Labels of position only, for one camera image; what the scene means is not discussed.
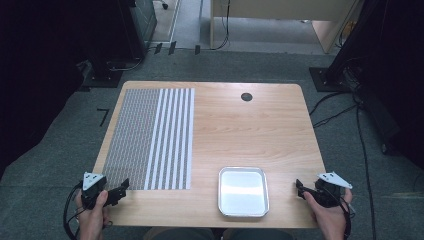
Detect black hanging desk cable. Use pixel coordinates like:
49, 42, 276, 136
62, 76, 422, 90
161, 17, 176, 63
213, 0, 232, 52

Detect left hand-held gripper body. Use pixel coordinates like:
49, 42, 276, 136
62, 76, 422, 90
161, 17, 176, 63
80, 171, 118, 210

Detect person's left hand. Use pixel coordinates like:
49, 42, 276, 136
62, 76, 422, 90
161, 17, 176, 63
74, 189, 114, 234

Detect black stand base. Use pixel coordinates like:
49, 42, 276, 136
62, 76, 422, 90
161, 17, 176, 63
308, 65, 353, 93
82, 59, 124, 89

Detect dark cabinet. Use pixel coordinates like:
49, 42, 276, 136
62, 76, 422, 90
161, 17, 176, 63
128, 0, 158, 52

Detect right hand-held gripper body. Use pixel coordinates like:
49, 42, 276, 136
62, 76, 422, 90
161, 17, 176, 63
313, 171, 354, 209

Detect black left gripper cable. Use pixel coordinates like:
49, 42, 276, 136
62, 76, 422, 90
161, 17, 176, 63
62, 181, 88, 240

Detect grey striped placemat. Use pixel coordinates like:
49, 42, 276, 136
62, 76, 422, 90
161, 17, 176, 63
101, 87, 196, 191

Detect light wooden desk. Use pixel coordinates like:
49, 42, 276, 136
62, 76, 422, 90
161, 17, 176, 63
209, 0, 365, 55

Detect silver metal tray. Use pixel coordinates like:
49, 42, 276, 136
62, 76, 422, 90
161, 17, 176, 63
217, 166, 271, 219

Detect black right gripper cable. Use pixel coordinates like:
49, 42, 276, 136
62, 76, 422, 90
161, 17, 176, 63
329, 194, 354, 240

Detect person's right hand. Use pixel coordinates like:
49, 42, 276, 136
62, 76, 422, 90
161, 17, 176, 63
302, 188, 354, 234

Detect long black floor cable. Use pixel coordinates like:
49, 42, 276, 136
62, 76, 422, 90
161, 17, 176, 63
355, 99, 378, 240

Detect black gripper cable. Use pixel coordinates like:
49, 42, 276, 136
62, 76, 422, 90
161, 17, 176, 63
329, 194, 354, 240
62, 181, 88, 240

